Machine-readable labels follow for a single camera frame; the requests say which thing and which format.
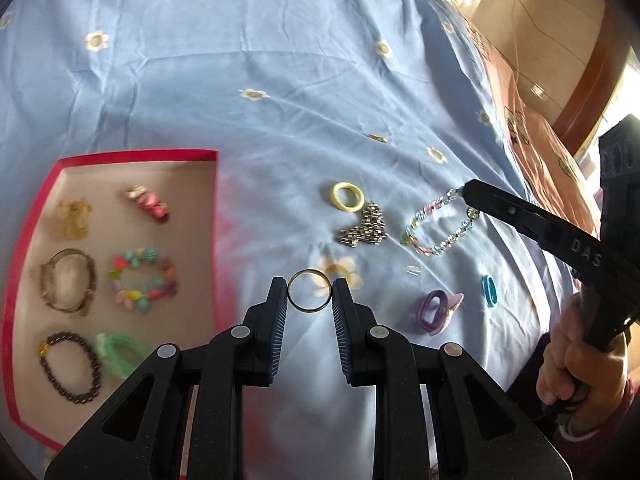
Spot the silver chain bracelet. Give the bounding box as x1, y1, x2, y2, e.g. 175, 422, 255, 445
335, 201, 390, 250

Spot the person's right forearm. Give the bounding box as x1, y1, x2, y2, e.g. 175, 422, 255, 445
552, 382, 640, 480

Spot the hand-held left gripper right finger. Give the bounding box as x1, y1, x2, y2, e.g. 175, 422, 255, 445
331, 278, 557, 480

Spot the purple hair clip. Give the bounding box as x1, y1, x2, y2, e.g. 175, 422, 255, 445
417, 289, 465, 337

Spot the yellow ring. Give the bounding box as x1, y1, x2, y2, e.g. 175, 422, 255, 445
331, 182, 364, 212

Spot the red hair clip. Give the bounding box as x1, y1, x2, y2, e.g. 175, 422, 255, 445
123, 185, 171, 225

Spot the wooden door frame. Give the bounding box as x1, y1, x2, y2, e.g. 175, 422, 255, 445
552, 5, 637, 161

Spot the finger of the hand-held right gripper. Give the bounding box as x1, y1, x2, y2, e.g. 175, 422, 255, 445
462, 179, 551, 243

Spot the colourful chunky bead bracelet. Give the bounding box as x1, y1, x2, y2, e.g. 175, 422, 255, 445
107, 246, 179, 314

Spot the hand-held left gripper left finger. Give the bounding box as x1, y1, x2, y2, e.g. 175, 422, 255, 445
44, 276, 290, 480

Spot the green hair clip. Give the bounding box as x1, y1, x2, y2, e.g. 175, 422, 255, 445
94, 331, 151, 380

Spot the gold ring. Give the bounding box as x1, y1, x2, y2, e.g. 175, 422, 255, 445
286, 269, 333, 314

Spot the yellow hair clip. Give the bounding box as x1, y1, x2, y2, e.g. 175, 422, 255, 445
52, 199, 93, 241

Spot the person's right hand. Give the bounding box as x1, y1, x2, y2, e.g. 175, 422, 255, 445
536, 291, 637, 412

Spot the red shallow cardboard box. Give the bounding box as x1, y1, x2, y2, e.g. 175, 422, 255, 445
0, 148, 221, 453

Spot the pastel bead bracelet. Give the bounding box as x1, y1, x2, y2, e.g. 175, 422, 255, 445
401, 187, 482, 257

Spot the blue ring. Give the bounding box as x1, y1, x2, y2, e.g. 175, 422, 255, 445
480, 274, 500, 308

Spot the brown leather bracelet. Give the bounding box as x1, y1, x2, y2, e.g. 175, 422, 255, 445
39, 248, 98, 318

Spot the pink printed bed sheet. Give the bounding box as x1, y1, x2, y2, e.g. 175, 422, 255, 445
457, 7, 603, 243

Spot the black bead bracelet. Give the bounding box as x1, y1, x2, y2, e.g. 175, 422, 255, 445
37, 331, 104, 404

